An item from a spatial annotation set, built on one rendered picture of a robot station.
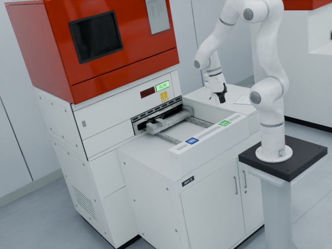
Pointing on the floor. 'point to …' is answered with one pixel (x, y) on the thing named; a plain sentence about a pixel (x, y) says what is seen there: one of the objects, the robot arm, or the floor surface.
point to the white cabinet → (197, 202)
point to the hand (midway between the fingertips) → (222, 99)
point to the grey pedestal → (276, 210)
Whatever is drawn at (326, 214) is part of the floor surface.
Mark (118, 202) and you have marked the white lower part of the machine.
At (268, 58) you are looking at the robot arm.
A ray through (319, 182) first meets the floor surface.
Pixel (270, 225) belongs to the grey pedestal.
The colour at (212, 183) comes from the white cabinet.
